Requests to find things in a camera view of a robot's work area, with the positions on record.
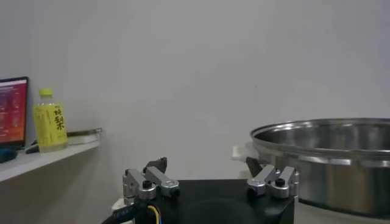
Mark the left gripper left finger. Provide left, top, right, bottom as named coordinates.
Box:
left=122, top=156, right=180, bottom=206

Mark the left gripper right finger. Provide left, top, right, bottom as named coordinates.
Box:
left=246, top=156, right=300, bottom=199

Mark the stainless steel steamer basket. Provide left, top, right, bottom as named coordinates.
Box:
left=231, top=117, right=390, bottom=219

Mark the white electric cooker base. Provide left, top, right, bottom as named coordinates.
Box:
left=294, top=197, right=390, bottom=224

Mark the white flat box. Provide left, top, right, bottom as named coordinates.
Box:
left=67, top=133, right=101, bottom=145

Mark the yellow green tea bottle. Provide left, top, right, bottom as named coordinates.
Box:
left=32, top=88, right=68, bottom=153

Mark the white side table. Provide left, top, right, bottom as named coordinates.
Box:
left=0, top=140, right=101, bottom=183

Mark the small black adapter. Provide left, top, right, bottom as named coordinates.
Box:
left=26, top=140, right=40, bottom=155

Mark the blue computer mouse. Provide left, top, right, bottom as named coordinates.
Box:
left=0, top=148, right=18, bottom=164

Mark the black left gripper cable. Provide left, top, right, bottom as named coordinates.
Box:
left=102, top=203, right=162, bottom=224

